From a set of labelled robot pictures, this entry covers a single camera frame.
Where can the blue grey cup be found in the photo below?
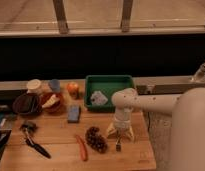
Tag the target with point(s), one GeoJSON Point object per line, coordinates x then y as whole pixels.
{"type": "Point", "coordinates": [54, 85]}

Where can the bunch of dark grapes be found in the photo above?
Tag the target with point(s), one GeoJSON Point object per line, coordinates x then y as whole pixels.
{"type": "Point", "coordinates": [95, 140]}

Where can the blue sponge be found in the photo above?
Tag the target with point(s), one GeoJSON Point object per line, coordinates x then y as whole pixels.
{"type": "Point", "coordinates": [73, 114]}

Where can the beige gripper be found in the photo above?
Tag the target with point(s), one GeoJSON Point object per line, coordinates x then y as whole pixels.
{"type": "Point", "coordinates": [121, 125]}

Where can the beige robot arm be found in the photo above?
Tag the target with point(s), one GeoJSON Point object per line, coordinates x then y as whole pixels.
{"type": "Point", "coordinates": [187, 144]}

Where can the grey crumpled cloth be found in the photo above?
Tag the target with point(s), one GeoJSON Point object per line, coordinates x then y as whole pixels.
{"type": "Point", "coordinates": [98, 98]}

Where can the dark brown bowl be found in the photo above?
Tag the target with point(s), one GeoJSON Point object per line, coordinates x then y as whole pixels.
{"type": "Point", "coordinates": [27, 104]}

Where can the red orange apple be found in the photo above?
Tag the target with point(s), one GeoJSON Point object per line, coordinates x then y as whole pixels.
{"type": "Point", "coordinates": [73, 89]}

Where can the green plastic tray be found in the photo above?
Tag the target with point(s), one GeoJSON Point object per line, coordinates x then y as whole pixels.
{"type": "Point", "coordinates": [107, 85]}

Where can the orange bowl with banana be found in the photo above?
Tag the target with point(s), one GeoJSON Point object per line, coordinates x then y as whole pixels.
{"type": "Point", "coordinates": [52, 102]}

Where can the silver metal fork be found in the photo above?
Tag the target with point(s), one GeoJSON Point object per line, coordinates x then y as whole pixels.
{"type": "Point", "coordinates": [118, 142]}

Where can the orange carrot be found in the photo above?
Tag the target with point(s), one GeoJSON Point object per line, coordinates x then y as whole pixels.
{"type": "Point", "coordinates": [82, 147]}

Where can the black device at left edge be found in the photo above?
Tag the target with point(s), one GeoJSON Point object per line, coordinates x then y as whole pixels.
{"type": "Point", "coordinates": [4, 136]}

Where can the white cup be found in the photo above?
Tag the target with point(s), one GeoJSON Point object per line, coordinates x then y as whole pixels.
{"type": "Point", "coordinates": [34, 86]}

